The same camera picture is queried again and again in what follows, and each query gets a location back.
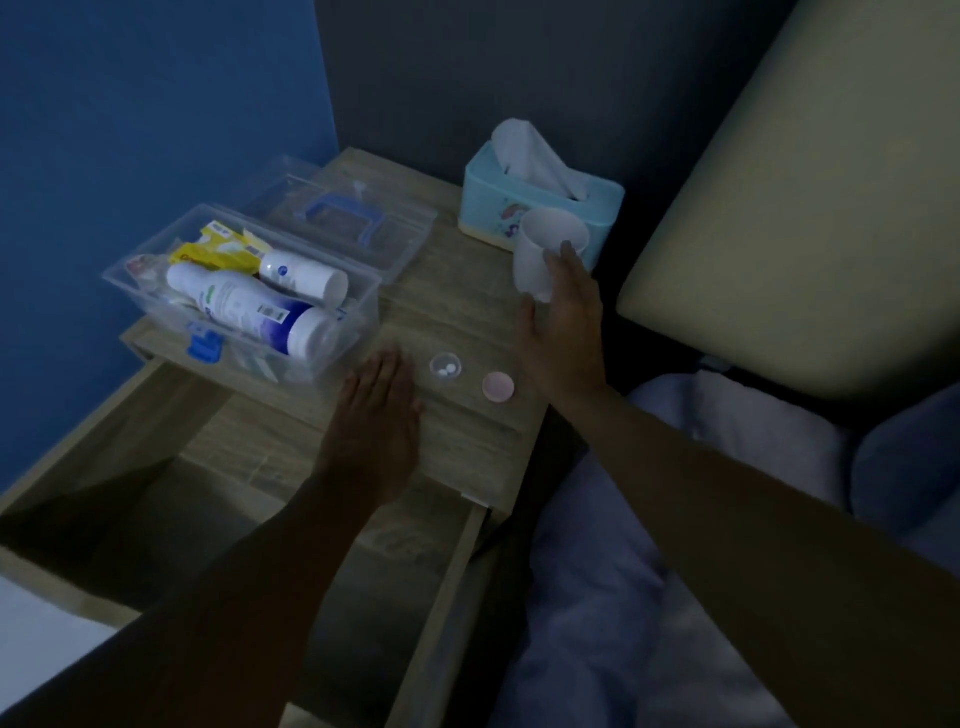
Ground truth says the open wooden drawer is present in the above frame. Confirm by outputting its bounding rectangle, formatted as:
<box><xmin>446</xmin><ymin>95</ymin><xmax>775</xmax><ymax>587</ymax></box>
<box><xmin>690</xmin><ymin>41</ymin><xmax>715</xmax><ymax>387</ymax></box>
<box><xmin>0</xmin><ymin>358</ymin><xmax>490</xmax><ymax>728</ymax></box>

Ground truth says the person's right hand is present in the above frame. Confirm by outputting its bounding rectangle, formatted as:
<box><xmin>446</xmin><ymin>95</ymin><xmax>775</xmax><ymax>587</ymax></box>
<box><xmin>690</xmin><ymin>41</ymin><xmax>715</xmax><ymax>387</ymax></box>
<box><xmin>514</xmin><ymin>240</ymin><xmax>609</xmax><ymax>411</ymax></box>

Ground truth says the light blue tissue box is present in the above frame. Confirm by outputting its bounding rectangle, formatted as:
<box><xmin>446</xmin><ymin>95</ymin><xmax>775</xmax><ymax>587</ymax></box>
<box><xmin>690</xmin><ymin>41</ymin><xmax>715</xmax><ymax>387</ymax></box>
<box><xmin>458</xmin><ymin>140</ymin><xmax>627</xmax><ymax>273</ymax></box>

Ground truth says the clear lid with blue handle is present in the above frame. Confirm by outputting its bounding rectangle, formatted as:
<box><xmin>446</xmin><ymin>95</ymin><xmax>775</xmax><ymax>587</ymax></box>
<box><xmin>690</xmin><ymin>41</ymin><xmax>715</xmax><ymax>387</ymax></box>
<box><xmin>249</xmin><ymin>154</ymin><xmax>439</xmax><ymax>287</ymax></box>

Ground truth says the large white blue spray bottle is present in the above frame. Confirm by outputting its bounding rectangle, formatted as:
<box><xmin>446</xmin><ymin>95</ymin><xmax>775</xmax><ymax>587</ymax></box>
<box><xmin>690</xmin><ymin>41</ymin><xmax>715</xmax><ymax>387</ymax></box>
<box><xmin>165</xmin><ymin>260</ymin><xmax>340</xmax><ymax>366</ymax></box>

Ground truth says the white plastic cup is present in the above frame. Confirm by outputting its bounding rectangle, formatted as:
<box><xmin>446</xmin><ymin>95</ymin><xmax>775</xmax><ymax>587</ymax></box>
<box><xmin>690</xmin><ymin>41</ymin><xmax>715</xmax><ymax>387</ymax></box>
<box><xmin>512</xmin><ymin>207</ymin><xmax>592</xmax><ymax>305</ymax></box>

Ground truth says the white tissue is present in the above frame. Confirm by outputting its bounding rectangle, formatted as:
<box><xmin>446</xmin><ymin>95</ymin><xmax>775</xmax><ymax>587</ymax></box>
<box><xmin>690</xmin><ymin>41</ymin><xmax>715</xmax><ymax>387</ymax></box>
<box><xmin>490</xmin><ymin>117</ymin><xmax>591</xmax><ymax>203</ymax></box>

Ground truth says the beige padded headboard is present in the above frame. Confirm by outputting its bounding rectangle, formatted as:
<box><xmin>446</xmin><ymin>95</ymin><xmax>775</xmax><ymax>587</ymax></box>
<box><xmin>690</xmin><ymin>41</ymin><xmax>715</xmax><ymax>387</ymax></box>
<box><xmin>615</xmin><ymin>0</ymin><xmax>960</xmax><ymax>404</ymax></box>

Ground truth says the person's left hand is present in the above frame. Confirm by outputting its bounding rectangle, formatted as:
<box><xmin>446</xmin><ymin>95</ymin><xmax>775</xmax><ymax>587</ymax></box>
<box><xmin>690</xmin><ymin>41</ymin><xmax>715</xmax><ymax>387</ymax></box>
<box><xmin>314</xmin><ymin>348</ymin><xmax>427</xmax><ymax>513</ymax></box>

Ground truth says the blue grey pillow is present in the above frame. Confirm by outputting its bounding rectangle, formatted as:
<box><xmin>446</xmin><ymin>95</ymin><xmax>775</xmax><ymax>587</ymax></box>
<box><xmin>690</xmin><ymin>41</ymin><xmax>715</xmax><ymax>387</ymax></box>
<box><xmin>849</xmin><ymin>381</ymin><xmax>960</xmax><ymax>575</ymax></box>

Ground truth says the person's left forearm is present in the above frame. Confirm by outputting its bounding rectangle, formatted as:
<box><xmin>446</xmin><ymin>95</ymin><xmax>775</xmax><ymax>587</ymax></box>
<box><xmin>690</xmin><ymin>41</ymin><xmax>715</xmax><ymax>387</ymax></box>
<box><xmin>0</xmin><ymin>468</ymin><xmax>411</xmax><ymax>728</ymax></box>

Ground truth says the small white bottle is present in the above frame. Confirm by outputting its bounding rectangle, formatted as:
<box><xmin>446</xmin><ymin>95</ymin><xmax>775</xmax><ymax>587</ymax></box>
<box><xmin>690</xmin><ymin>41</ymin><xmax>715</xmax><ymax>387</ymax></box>
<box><xmin>258</xmin><ymin>250</ymin><xmax>351</xmax><ymax>308</ymax></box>

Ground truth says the person's right forearm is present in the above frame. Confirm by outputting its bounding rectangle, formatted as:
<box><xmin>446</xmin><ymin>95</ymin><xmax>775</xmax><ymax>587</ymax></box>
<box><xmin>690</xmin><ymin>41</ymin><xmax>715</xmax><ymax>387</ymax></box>
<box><xmin>549</xmin><ymin>384</ymin><xmax>960</xmax><ymax>728</ymax></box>

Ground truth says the clear plastic storage box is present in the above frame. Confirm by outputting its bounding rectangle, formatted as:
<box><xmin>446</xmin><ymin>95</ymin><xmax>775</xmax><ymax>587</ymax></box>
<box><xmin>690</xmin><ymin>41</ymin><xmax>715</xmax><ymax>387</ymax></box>
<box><xmin>102</xmin><ymin>201</ymin><xmax>384</xmax><ymax>389</ymax></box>

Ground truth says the wooden nightstand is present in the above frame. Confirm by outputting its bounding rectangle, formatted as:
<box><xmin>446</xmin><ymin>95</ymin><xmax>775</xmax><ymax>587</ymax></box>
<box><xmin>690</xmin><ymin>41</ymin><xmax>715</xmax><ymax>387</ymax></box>
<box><xmin>120</xmin><ymin>147</ymin><xmax>554</xmax><ymax>519</ymax></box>

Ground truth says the yellow medicine box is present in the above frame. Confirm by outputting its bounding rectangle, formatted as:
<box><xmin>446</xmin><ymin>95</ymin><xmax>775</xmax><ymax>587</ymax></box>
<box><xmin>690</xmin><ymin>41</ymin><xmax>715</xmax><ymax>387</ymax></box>
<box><xmin>170</xmin><ymin>219</ymin><xmax>274</xmax><ymax>276</ymax></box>

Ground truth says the white pillow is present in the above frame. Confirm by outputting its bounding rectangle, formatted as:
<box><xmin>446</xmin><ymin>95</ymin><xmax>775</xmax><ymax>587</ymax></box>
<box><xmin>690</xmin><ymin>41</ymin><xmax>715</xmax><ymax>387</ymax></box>
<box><xmin>628</xmin><ymin>367</ymin><xmax>852</xmax><ymax>515</ymax></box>

